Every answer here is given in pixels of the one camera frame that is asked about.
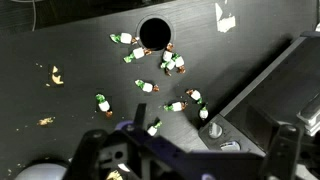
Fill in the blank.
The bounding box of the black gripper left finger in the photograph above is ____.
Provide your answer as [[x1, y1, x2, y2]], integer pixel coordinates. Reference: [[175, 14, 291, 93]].
[[63, 103, 148, 180]]

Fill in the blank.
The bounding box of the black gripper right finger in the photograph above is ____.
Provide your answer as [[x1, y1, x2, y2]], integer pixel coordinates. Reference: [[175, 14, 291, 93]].
[[259, 123, 305, 180]]

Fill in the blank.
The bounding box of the small yellow residue scrap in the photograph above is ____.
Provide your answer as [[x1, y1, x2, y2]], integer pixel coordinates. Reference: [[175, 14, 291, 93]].
[[36, 116, 55, 127]]

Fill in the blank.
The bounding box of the crescent yellow residue scrap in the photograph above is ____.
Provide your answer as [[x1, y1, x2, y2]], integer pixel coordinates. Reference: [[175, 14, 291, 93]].
[[50, 65, 65, 86]]

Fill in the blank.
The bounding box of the small tan block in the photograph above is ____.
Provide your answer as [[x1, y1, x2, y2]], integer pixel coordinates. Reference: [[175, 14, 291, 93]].
[[214, 2, 237, 34]]

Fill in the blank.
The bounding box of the silver toaster oven handle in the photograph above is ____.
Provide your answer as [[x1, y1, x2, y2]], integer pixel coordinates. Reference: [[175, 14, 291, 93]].
[[295, 94, 320, 137]]

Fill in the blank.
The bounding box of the grey kettle black handle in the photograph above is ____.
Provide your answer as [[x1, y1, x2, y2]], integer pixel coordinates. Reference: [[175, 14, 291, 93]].
[[13, 162, 69, 180]]

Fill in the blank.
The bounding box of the thin grey cable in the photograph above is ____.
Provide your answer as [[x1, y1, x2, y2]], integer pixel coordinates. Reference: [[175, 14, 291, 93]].
[[11, 0, 37, 33]]

